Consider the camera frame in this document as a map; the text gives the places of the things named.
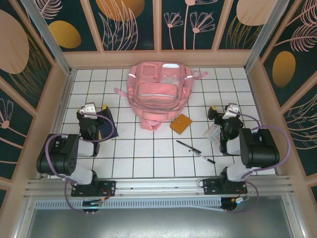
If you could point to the clear plastic pencil case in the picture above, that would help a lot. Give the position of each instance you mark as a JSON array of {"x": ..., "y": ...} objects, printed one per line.
[{"x": 211, "y": 135}]

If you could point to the dark blue notebook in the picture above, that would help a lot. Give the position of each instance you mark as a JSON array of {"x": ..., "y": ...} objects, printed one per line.
[{"x": 110, "y": 130}]

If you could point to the orange brown wallet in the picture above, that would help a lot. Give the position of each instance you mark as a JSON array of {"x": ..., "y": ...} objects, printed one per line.
[{"x": 180, "y": 123}]

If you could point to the pen with clear barrel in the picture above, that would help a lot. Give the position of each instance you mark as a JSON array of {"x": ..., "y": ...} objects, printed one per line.
[{"x": 203, "y": 157}]

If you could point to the black pen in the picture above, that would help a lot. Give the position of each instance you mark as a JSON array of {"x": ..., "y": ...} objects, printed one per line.
[{"x": 188, "y": 146}]

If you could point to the pink school backpack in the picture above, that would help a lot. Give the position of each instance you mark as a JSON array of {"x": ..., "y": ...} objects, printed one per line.
[{"x": 153, "y": 99}]

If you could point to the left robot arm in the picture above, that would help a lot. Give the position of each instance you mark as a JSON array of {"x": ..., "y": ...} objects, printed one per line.
[{"x": 57, "y": 153}]

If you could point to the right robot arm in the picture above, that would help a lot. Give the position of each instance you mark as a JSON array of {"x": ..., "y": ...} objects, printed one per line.
[{"x": 260, "y": 148}]

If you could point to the grey metal panel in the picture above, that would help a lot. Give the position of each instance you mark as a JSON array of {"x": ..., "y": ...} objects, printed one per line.
[{"x": 161, "y": 223}]

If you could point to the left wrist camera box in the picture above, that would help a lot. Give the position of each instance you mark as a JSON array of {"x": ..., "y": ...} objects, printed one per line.
[{"x": 88, "y": 108}]

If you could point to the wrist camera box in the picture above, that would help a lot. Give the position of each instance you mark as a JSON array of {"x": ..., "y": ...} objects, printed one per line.
[
  {"x": 88, "y": 108},
  {"x": 231, "y": 109}
]

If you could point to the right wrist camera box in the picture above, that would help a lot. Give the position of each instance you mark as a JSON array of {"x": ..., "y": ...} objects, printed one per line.
[{"x": 231, "y": 109}]

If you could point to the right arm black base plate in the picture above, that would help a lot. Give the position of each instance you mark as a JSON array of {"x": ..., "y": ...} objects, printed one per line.
[{"x": 210, "y": 187}]

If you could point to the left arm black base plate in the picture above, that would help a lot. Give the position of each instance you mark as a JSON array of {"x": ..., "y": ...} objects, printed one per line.
[{"x": 109, "y": 188}]

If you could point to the aluminium frame post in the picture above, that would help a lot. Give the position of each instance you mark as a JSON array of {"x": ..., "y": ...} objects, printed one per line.
[
  {"x": 49, "y": 39},
  {"x": 265, "y": 34}
]

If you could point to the aluminium mounting rail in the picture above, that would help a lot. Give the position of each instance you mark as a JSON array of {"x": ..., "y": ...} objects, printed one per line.
[{"x": 161, "y": 186}]

